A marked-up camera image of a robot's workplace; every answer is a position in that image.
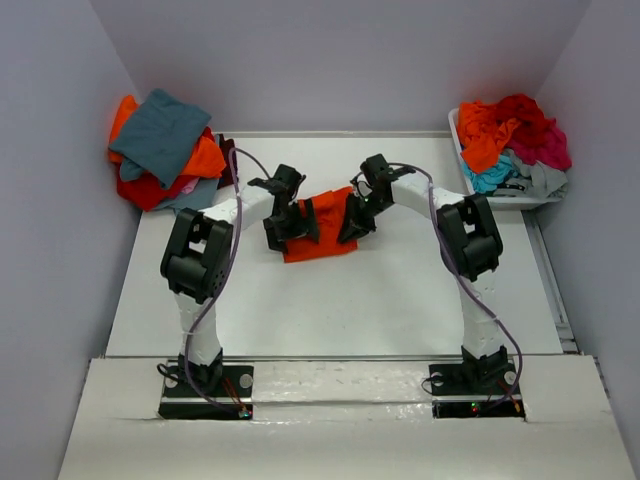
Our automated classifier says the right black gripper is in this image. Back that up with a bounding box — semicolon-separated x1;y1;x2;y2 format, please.
336;192;392;245

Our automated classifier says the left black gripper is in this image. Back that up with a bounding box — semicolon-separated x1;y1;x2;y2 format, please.
264;199;319;254

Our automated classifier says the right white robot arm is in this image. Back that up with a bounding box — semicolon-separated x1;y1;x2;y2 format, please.
337;154;510;395

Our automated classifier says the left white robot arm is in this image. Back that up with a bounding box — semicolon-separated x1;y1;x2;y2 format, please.
160;164;320;398

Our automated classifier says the dark maroon t shirt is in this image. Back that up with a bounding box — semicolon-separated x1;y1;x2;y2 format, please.
214;134;237;190

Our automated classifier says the grey-blue bottom t shirt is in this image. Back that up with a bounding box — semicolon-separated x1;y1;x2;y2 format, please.
153;179;219;216

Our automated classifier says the pink folded t shirt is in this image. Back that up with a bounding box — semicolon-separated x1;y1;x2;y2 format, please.
181;178;199;195

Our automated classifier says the cyan crumpled t shirt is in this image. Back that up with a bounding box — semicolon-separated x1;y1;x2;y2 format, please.
462;154;515;194

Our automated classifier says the white laundry basket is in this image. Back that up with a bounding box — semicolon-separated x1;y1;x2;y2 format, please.
446;106;564;211

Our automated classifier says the red folded t shirt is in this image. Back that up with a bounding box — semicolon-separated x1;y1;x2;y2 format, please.
116;174;196;212

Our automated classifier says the teal folded t shirt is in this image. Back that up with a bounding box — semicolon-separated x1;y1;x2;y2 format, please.
109;88;211;189

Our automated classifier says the grey crumpled t shirt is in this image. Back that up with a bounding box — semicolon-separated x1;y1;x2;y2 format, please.
494;149;568;200

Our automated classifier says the red crumpled t shirt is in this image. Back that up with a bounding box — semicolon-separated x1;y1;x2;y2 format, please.
496;94;551;148

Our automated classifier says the magenta crumpled t shirt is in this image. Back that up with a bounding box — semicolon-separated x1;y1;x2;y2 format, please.
507;123;573;171

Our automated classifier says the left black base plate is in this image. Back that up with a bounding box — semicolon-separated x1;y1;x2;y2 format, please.
156;362;254;421

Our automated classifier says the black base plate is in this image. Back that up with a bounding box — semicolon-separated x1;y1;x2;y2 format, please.
421;363;526;420
156;362;254;421

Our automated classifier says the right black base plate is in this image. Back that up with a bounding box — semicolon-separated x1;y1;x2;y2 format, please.
421;363;526;420

